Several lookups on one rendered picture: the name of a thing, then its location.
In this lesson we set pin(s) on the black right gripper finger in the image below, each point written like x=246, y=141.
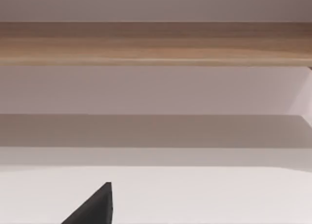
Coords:
x=97, y=207

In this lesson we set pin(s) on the wooden board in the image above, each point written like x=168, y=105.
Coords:
x=156, y=43

